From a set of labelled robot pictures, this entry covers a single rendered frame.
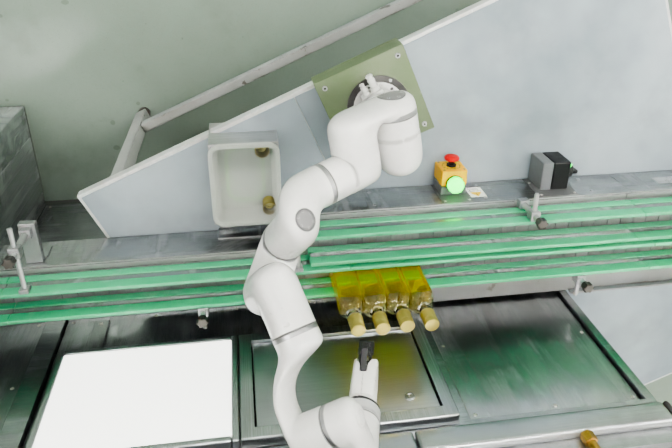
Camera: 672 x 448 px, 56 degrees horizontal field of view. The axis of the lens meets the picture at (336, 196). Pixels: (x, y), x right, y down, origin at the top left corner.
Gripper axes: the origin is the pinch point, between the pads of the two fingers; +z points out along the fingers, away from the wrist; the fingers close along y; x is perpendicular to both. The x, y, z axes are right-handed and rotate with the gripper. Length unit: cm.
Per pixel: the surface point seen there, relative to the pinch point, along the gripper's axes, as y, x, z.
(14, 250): 17, 79, 8
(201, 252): 6, 44, 28
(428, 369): -12.5, -14.0, 11.8
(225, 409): -12.1, 30.0, -5.5
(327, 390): -12.8, 8.8, 3.1
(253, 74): 33, 44, 97
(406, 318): 1.4, -8.3, 12.4
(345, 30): 46, 14, 105
